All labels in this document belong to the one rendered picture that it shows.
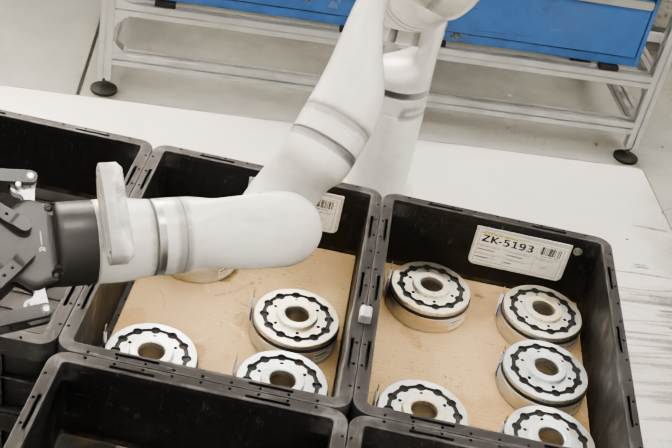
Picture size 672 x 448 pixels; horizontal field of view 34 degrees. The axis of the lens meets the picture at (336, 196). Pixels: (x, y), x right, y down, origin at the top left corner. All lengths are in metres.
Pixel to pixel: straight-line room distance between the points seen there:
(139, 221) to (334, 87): 0.22
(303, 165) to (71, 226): 0.22
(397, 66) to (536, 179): 0.51
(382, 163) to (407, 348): 0.37
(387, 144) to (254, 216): 0.63
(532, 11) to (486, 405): 2.12
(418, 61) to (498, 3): 1.74
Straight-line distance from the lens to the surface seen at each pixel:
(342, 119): 1.01
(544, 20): 3.30
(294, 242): 0.98
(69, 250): 0.94
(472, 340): 1.36
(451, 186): 1.87
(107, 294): 1.24
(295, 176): 1.04
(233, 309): 1.32
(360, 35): 1.04
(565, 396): 1.29
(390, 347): 1.32
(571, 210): 1.91
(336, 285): 1.39
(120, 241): 0.91
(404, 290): 1.36
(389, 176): 1.61
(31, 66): 3.47
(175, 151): 1.40
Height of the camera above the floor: 1.70
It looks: 34 degrees down
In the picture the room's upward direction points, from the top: 12 degrees clockwise
